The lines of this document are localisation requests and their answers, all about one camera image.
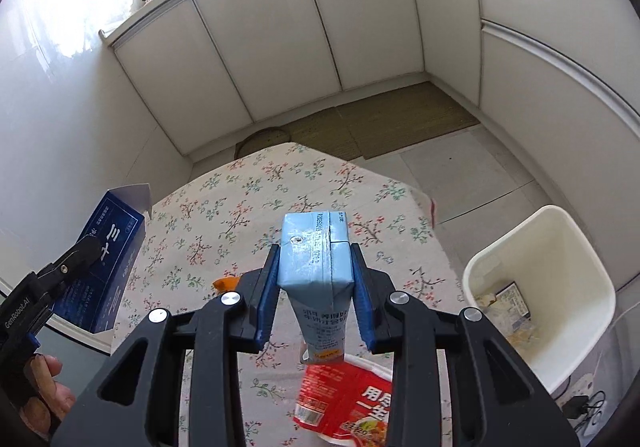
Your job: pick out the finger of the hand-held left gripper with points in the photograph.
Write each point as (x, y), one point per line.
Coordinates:
(70, 264)

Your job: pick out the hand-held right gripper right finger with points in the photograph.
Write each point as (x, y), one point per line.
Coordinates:
(362, 312)

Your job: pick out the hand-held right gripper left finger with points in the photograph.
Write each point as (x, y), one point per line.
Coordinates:
(265, 307)

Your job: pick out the dark blue cardboard box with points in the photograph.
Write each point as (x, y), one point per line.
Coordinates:
(110, 247)

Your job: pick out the light blue drink carton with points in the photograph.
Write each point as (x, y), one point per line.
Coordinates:
(315, 267)

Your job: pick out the white plastic bin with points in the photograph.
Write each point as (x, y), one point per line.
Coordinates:
(550, 247)

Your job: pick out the person's left hand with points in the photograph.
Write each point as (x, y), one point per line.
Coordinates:
(52, 402)

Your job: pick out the orange peel piece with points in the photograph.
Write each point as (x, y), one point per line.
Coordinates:
(225, 283)

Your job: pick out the red noodle wrapper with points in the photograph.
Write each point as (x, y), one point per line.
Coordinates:
(345, 397)

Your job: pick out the floral tablecloth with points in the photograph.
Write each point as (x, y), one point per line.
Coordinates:
(225, 207)

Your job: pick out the round woven mat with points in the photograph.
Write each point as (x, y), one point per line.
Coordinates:
(262, 139)

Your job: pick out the small brown floor mat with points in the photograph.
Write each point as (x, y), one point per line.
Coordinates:
(325, 134)

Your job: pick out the large brown floor mat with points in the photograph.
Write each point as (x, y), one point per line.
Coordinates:
(405, 117)

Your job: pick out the white power strip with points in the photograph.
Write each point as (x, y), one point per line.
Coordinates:
(582, 384)

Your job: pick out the white door cabinet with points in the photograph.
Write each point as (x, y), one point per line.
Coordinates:
(280, 27)

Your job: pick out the white drawer cabinet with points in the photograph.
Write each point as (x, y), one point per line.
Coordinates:
(540, 92)

